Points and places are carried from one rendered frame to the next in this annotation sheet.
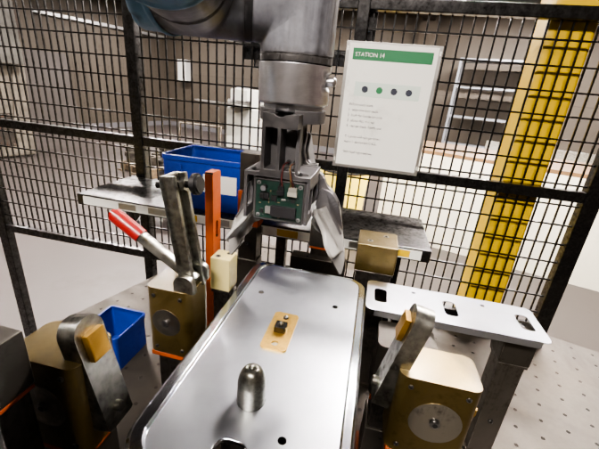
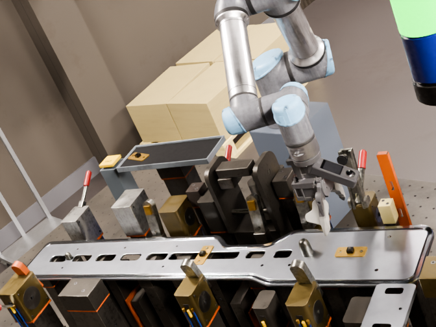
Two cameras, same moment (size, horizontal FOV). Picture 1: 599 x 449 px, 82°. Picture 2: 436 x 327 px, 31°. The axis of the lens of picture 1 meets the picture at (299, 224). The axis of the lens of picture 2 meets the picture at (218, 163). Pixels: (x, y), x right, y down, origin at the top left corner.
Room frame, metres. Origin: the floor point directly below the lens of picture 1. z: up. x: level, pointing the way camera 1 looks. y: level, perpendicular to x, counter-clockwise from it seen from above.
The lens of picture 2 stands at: (0.96, -1.60, 2.24)
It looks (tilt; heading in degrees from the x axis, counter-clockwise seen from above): 27 degrees down; 116
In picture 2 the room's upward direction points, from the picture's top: 24 degrees counter-clockwise
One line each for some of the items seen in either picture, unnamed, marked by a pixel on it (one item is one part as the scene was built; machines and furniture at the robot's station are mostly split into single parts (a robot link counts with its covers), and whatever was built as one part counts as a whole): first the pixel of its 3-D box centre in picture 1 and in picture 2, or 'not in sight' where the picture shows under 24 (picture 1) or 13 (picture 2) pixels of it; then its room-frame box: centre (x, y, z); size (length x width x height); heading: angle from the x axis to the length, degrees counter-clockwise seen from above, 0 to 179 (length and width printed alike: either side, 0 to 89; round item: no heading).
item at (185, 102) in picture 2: not in sight; (223, 89); (-1.05, 3.05, 0.21); 1.21 x 0.87 x 0.43; 62
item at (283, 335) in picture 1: (281, 328); (350, 250); (0.42, 0.01, 1.01); 0.08 x 0.04 x 0.01; 169
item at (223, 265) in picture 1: (223, 341); (403, 254); (0.52, 0.12, 0.88); 0.04 x 0.04 x 0.37; 79
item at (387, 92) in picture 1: (383, 110); not in sight; (0.94, -0.19, 1.30); 0.23 x 0.02 x 0.31; 79
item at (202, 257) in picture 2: not in sight; (202, 254); (-0.04, 0.10, 1.01); 0.08 x 0.04 x 0.01; 80
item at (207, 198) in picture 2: not in sight; (235, 239); (-0.03, 0.32, 0.89); 0.12 x 0.07 x 0.38; 79
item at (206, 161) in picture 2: not in sight; (170, 154); (-0.20, 0.47, 1.16); 0.37 x 0.14 x 0.02; 169
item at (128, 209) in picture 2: not in sight; (154, 244); (-0.33, 0.34, 0.90); 0.13 x 0.08 x 0.41; 79
